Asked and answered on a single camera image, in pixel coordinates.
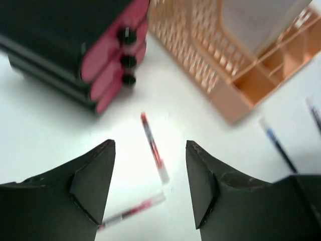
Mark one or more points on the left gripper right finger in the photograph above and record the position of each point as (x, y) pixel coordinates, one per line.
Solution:
(230, 205)

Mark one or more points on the flat red gel pen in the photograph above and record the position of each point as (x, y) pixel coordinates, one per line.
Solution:
(146, 204)

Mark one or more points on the orange plastic file organizer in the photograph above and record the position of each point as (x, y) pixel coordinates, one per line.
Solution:
(232, 78)

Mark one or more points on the red gel pen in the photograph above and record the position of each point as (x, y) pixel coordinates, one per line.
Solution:
(146, 204)
(163, 174)

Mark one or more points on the black pink drawer unit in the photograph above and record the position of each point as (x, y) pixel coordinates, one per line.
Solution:
(88, 50)

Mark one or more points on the blue gel pen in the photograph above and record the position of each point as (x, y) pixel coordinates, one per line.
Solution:
(271, 135)

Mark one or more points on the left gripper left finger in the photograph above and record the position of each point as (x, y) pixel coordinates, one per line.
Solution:
(65, 203)

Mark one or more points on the dark purple gel pen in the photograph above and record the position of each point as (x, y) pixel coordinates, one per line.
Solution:
(314, 113)

